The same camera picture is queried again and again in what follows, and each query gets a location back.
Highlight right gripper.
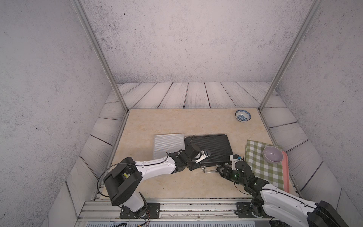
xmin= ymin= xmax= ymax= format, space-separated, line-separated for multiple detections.
xmin=216 ymin=165 xmax=247 ymax=188

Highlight black poker case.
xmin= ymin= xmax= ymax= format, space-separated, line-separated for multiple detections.
xmin=184 ymin=134 xmax=233 ymax=167

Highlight silver aluminium poker case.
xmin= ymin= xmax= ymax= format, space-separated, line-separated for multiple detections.
xmin=153 ymin=133 xmax=185 ymax=159

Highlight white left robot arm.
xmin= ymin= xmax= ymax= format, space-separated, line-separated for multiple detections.
xmin=104 ymin=143 xmax=211 ymax=215

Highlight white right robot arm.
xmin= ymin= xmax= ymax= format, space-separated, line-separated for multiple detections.
xmin=216 ymin=155 xmax=348 ymax=227

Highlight green white checkered cloth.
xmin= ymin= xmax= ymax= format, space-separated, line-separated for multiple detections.
xmin=245 ymin=140 xmax=285 ymax=190

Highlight purple bowl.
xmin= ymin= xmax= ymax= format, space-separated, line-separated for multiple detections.
xmin=262 ymin=146 xmax=284 ymax=164

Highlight blue white porcelain bowl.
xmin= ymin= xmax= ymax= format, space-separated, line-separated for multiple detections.
xmin=235 ymin=110 xmax=251 ymax=123

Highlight pink tray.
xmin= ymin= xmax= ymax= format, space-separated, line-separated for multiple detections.
xmin=282 ymin=151 xmax=290 ymax=193

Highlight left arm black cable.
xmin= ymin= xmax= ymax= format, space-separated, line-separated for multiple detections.
xmin=96 ymin=162 xmax=134 ymax=205

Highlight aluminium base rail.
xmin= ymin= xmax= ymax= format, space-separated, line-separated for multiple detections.
xmin=74 ymin=198 xmax=284 ymax=227

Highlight left aluminium corner post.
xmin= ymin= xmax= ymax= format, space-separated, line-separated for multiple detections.
xmin=71 ymin=0 xmax=129 ymax=113

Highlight aluminium corner post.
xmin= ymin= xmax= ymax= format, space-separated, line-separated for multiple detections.
xmin=258 ymin=0 xmax=323 ymax=113
xmin=71 ymin=0 xmax=129 ymax=113

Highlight right aluminium corner post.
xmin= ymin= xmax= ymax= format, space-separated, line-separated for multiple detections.
xmin=258 ymin=0 xmax=323 ymax=113

